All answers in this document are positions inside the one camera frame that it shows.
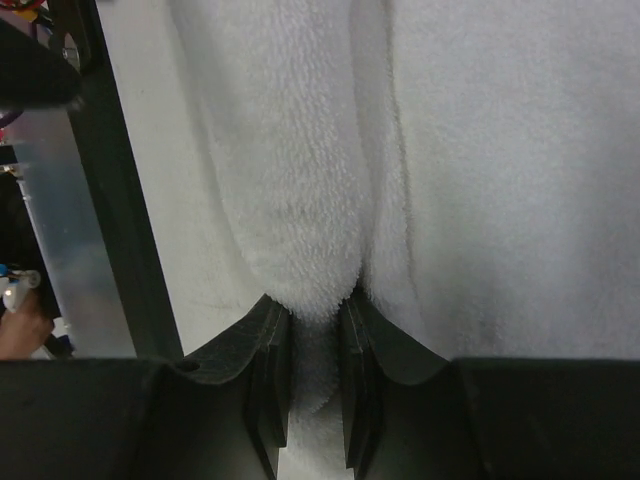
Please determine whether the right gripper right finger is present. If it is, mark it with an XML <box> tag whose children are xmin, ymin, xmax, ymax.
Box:
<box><xmin>338</xmin><ymin>290</ymin><xmax>448</xmax><ymax>479</ymax></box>

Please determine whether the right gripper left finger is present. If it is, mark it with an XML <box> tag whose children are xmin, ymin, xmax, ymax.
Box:
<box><xmin>179</xmin><ymin>295</ymin><xmax>292</xmax><ymax>479</ymax></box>

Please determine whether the white towel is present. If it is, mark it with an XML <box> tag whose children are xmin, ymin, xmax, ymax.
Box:
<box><xmin>169</xmin><ymin>1</ymin><xmax>639</xmax><ymax>479</ymax></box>

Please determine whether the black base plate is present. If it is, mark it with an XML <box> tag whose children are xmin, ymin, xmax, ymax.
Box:
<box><xmin>48</xmin><ymin>1</ymin><xmax>183</xmax><ymax>360</ymax></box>

